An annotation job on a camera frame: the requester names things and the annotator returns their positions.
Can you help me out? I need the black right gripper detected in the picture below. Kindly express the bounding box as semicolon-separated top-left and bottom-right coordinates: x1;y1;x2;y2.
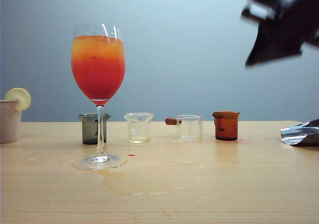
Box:
245;0;319;68

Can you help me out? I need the amber plastic measuring cup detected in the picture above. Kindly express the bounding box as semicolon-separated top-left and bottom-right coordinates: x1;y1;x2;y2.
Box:
212;111;241;141

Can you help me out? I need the clear measuring cup yellow residue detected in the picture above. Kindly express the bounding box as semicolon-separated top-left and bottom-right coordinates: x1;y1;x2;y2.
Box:
124;112;155;144

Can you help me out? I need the grey smoked measuring cup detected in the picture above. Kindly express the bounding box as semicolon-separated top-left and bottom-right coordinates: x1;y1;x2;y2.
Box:
77;112;111;145

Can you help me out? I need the white paper cup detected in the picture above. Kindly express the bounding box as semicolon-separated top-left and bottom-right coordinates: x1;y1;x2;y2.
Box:
0;99;22;144

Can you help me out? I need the stainless steel scoop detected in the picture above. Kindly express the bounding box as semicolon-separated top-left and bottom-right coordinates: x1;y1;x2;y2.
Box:
280;118;319;147

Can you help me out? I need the stemmed wine glass with drink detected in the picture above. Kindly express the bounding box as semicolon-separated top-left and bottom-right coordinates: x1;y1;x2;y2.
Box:
71;22;127;171

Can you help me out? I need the lemon slice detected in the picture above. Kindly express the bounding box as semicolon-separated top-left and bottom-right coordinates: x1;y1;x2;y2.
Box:
4;87;32;112

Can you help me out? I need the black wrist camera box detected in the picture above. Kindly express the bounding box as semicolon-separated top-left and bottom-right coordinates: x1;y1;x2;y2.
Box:
240;0;284;23

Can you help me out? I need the clear measuring cup brown handle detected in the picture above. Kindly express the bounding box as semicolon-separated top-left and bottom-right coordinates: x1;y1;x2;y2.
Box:
165;114;203;142

